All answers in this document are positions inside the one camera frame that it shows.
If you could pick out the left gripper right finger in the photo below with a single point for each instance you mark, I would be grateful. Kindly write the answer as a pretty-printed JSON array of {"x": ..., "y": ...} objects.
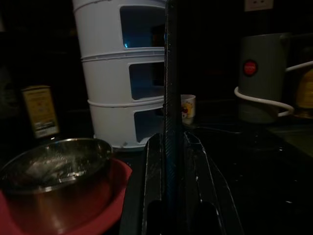
[{"x": 203, "y": 195}]

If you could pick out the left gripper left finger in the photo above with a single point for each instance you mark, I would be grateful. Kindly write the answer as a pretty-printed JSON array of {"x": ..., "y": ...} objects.
[{"x": 151, "y": 183}]

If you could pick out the pink red plate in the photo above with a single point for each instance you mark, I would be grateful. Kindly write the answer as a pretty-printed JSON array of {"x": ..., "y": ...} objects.
[{"x": 117, "y": 186}]

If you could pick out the steel cooking pot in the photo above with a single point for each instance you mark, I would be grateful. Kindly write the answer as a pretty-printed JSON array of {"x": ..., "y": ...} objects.
[{"x": 53, "y": 195}]

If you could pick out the thin steel spoon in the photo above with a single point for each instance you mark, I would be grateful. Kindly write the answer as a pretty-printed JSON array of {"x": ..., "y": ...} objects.
[{"x": 220, "y": 129}]

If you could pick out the small white printed cup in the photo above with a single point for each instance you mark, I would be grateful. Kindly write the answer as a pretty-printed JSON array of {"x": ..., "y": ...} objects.
[{"x": 187, "y": 107}]

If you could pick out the white three-tier storage rack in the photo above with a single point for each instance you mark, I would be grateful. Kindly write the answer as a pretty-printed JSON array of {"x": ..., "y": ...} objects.
[{"x": 105, "y": 80}]

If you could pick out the grey jug with red button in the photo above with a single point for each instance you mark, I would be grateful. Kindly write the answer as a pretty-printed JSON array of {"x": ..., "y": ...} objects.
[{"x": 261, "y": 98}]

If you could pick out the yellow cardboard box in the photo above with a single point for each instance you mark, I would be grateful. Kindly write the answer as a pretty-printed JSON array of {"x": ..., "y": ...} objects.
[{"x": 40, "y": 112}]

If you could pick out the yellow oil bottle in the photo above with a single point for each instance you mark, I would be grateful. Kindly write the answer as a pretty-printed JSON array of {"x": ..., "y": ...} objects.
[{"x": 305, "y": 93}]

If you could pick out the white wall socket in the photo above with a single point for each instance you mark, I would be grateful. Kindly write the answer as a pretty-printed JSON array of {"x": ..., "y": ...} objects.
[{"x": 258, "y": 5}]

